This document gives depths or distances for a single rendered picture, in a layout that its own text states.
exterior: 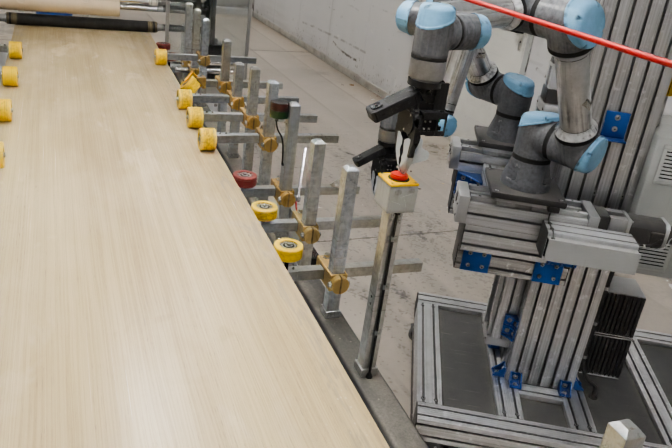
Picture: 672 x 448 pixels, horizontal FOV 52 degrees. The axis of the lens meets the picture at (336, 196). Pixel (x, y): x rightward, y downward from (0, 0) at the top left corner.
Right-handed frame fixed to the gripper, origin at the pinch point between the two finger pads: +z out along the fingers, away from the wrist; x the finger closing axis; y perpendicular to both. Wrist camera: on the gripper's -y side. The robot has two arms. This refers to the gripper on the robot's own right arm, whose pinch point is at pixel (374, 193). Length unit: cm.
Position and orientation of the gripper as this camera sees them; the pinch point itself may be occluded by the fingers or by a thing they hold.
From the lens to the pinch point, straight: 248.6
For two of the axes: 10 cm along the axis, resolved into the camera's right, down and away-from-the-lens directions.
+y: 9.3, -0.3, 3.7
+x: -3.5, -4.0, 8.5
